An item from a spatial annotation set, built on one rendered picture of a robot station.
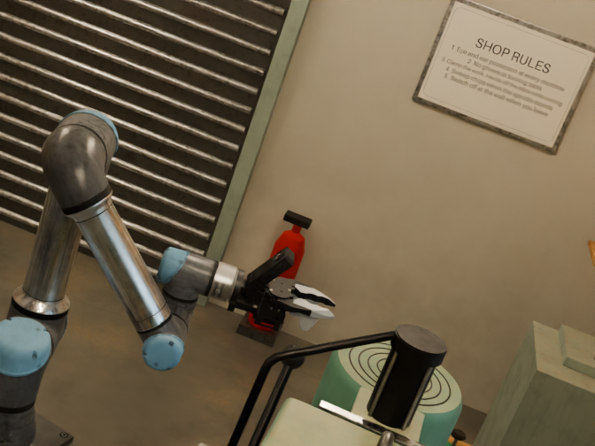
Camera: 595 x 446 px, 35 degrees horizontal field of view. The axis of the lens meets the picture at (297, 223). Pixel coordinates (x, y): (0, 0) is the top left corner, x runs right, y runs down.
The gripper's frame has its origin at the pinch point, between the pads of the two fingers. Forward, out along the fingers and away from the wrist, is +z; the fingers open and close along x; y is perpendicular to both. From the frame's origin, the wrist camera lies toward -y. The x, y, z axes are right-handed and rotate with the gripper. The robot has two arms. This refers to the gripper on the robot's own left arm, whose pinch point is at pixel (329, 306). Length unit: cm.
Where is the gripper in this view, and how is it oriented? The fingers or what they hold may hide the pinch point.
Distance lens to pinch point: 195.2
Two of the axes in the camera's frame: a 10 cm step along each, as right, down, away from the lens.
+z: 9.5, 3.1, 1.1
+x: -0.5, 4.8, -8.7
